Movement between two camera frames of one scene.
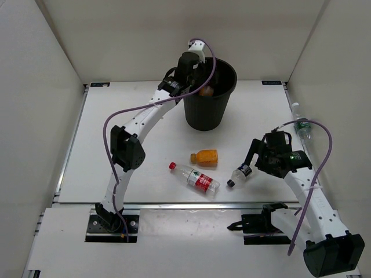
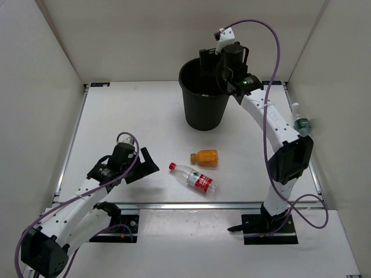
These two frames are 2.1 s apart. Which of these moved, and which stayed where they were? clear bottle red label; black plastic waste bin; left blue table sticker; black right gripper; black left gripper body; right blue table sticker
Moved: black right gripper; black left gripper body
Stayed: right blue table sticker; clear bottle red label; black plastic waste bin; left blue table sticker
